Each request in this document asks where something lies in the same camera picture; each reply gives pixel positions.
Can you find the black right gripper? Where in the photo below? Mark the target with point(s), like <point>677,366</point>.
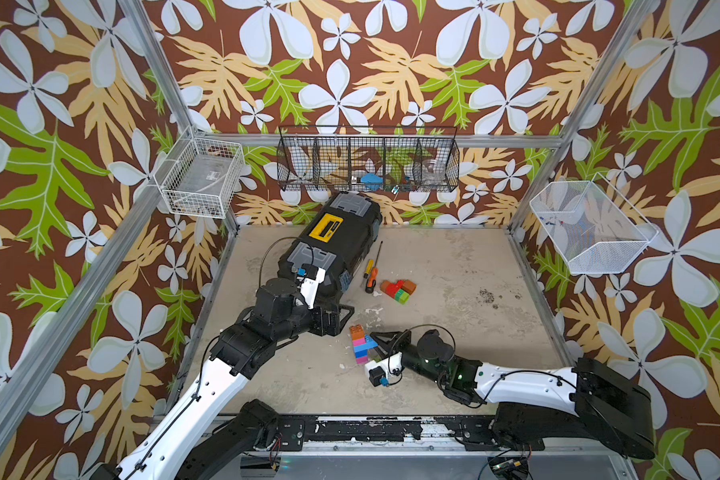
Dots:
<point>397,342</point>

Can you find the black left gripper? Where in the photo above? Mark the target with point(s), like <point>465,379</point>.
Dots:
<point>331,325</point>

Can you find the light blue long lego brick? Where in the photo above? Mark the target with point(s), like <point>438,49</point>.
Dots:
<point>370,344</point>

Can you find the orange lego brick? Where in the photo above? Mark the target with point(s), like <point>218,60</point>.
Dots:
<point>357,333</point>
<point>408,286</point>

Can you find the red long lego brick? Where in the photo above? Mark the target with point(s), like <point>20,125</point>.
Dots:
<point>391,289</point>

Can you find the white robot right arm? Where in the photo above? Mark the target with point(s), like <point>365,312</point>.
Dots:
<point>588,400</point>

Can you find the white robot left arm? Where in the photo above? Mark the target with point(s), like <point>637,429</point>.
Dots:
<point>175,450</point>

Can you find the black toolbox with yellow label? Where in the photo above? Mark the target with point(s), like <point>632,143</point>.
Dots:
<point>337,240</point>

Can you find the blue object in basket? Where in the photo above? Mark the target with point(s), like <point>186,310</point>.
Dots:
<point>372,182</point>

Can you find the orange handled screwdriver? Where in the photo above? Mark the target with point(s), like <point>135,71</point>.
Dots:
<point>371,281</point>

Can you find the yellow handled screwdriver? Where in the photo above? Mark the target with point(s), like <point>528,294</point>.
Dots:
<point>370,266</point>

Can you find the black mounting rail base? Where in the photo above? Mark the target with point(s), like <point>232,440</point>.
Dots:
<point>473,432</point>

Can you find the black wire basket back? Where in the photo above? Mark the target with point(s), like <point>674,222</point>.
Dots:
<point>336,157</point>

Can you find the white wire basket left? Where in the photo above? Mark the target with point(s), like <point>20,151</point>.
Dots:
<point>199,175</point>

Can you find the white wire basket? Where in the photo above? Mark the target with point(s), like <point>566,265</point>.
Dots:
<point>593,226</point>
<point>199,175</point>

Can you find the white wire basket right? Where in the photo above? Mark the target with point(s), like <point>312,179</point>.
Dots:
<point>593,226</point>

